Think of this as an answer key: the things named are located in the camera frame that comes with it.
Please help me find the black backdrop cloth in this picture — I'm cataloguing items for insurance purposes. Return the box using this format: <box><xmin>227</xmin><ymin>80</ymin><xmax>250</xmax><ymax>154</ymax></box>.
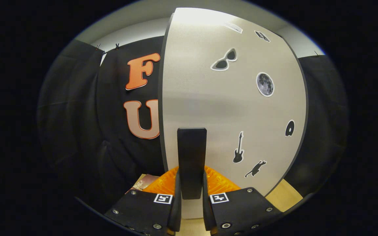
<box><xmin>37</xmin><ymin>35</ymin><xmax>349</xmax><ymax>217</ymax></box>

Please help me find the dark grey shoe cabinet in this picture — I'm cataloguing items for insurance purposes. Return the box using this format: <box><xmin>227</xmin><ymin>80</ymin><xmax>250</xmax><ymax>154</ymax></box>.
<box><xmin>158</xmin><ymin>8</ymin><xmax>309</xmax><ymax>197</ymax></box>

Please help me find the brown patterned book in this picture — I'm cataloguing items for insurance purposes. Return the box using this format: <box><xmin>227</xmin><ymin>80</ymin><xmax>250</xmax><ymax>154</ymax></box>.
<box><xmin>128</xmin><ymin>174</ymin><xmax>160</xmax><ymax>194</ymax></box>

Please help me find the black door handle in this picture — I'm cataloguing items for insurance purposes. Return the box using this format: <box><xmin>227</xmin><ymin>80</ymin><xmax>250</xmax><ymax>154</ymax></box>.
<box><xmin>177</xmin><ymin>128</ymin><xmax>207</xmax><ymax>200</ymax></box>

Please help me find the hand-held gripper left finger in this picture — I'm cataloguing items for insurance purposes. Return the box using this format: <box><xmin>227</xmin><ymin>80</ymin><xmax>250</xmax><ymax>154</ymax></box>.
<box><xmin>104</xmin><ymin>166</ymin><xmax>182</xmax><ymax>236</ymax></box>

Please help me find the beige shoe cabinet door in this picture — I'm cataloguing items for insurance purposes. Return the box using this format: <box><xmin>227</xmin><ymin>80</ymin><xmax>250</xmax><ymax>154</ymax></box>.
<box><xmin>161</xmin><ymin>7</ymin><xmax>307</xmax><ymax>219</ymax></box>

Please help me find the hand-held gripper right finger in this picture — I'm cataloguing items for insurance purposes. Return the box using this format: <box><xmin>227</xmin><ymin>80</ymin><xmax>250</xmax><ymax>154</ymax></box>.
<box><xmin>203</xmin><ymin>166</ymin><xmax>283</xmax><ymax>236</ymax></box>

